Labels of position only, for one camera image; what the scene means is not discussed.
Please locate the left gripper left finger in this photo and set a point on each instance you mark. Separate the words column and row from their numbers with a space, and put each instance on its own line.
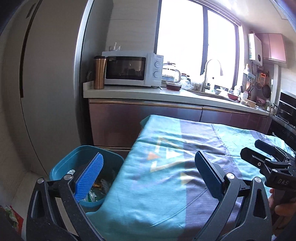
column 88, row 176

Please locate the black frying pan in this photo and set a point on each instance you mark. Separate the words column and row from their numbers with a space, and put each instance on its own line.
column 266, row 90

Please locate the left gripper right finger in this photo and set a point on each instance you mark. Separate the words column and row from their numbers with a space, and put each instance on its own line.
column 212, row 174

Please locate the green clear snack bag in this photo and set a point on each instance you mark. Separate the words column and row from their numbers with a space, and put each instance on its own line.
column 96, row 194

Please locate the red bowl on counter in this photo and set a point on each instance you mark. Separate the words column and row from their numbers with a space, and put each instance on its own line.
column 232, row 97

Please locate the copper travel mug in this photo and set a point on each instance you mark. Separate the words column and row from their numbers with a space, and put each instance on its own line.
column 100, row 66

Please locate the blue patterned tablecloth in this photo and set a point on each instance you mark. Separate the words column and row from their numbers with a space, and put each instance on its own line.
column 159, row 194

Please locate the dark brown counter cabinets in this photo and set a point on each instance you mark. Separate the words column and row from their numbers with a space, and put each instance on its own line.
column 118, row 124

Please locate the white microwave oven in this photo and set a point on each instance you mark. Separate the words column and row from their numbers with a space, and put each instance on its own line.
column 134, row 68

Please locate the glass electric kettle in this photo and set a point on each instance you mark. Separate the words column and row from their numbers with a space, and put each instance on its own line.
column 171, row 73

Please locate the teal plastic trash bin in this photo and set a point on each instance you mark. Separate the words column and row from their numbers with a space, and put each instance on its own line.
column 77, row 160

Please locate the dark red food container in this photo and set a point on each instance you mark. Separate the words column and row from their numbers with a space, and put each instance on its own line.
column 173, row 86

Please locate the white wall water heater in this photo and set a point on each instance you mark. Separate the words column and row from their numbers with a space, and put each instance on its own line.
column 255, row 49

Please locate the chrome kitchen faucet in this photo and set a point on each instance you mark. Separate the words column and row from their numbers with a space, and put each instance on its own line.
column 212, row 70

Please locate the person's right hand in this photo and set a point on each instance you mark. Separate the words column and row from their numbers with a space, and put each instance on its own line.
column 286, row 210

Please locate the silver refrigerator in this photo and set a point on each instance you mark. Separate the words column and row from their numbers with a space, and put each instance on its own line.
column 40, row 80

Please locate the pink wall cabinet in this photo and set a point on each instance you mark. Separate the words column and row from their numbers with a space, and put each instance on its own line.
column 273, row 47

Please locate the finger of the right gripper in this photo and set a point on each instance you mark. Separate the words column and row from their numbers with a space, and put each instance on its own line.
column 263, row 163
column 277, row 153

